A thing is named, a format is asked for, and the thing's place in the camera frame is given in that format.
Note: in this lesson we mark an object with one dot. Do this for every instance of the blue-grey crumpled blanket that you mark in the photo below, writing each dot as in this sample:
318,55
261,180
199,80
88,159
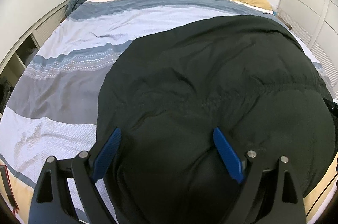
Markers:
79,0

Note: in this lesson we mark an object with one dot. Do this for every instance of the striped duvet cover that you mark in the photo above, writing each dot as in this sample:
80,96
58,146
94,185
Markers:
79,49

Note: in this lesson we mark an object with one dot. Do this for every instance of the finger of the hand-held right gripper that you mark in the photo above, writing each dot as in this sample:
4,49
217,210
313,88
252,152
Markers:
331,107

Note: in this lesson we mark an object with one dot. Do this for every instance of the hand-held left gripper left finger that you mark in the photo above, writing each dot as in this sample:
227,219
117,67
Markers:
108,152

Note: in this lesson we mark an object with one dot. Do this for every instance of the black padded jacket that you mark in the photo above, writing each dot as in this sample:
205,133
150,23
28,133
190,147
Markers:
211,81

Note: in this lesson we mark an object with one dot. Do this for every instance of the white open shelf unit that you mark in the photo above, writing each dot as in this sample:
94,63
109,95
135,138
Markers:
29,44

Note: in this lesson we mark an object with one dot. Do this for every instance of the red trimmed object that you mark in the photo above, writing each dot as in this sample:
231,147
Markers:
9,187

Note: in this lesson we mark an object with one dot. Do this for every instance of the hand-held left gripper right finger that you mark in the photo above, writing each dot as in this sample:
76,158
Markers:
228,155

